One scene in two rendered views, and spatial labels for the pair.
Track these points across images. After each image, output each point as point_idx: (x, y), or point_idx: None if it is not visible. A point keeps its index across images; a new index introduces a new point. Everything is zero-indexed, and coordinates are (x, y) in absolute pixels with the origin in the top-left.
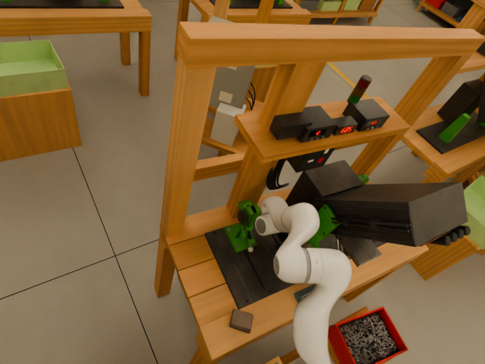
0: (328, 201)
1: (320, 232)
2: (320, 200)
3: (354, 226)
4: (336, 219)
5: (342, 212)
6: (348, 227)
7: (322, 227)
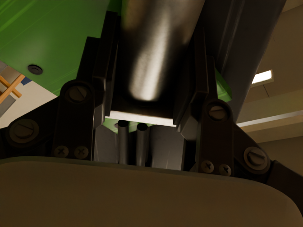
0: (238, 87)
1: (28, 46)
2: (270, 25)
3: (115, 162)
4: (140, 157)
5: (168, 143)
6: (108, 143)
7: (78, 65)
